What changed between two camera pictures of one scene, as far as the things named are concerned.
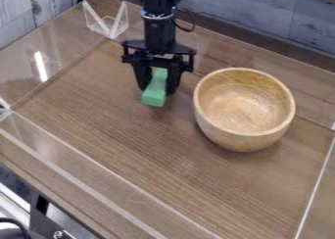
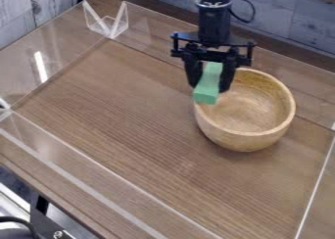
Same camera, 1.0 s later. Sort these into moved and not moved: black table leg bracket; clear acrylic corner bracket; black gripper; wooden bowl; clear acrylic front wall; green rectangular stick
Moved: green rectangular stick; black gripper
Not moved: black table leg bracket; clear acrylic corner bracket; wooden bowl; clear acrylic front wall
